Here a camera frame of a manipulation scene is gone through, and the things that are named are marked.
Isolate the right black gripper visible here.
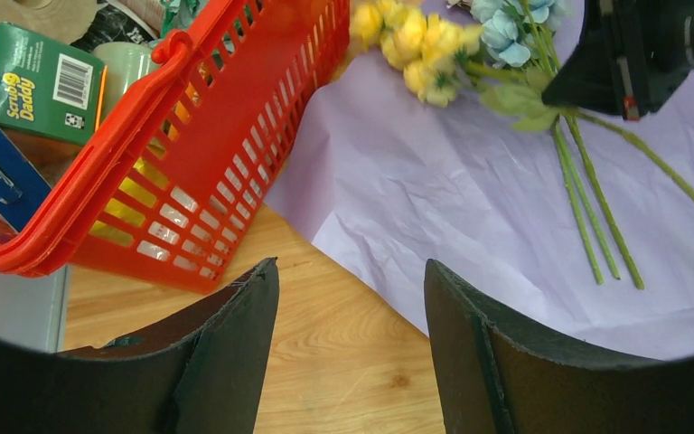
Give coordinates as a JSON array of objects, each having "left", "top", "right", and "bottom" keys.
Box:
[{"left": 542, "top": 1, "right": 694, "bottom": 120}]

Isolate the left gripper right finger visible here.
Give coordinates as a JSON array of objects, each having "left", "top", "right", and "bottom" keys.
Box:
[{"left": 424, "top": 259, "right": 694, "bottom": 433}]

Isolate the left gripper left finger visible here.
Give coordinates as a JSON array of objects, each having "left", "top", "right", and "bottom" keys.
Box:
[{"left": 0, "top": 258, "right": 280, "bottom": 433}]

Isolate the purple wrapping paper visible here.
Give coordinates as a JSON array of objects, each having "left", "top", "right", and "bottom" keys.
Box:
[{"left": 263, "top": 0, "right": 694, "bottom": 362}]

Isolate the yellow artificial flower stem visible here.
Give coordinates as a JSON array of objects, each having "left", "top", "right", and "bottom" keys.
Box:
[{"left": 349, "top": 1, "right": 644, "bottom": 289}]

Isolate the blue artificial flower stem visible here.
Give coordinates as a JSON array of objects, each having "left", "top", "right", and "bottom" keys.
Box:
[{"left": 468, "top": 1, "right": 694, "bottom": 202}]

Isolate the red plastic shopping basket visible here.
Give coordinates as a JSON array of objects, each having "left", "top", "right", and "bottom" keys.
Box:
[{"left": 0, "top": 1, "right": 350, "bottom": 293}]

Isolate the green yellow packet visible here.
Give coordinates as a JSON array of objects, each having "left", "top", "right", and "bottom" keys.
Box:
[{"left": 0, "top": 22, "right": 107, "bottom": 147}]

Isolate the brown toilet paper roll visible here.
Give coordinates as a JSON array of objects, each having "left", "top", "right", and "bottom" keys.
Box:
[{"left": 0, "top": 0, "right": 98, "bottom": 43}]

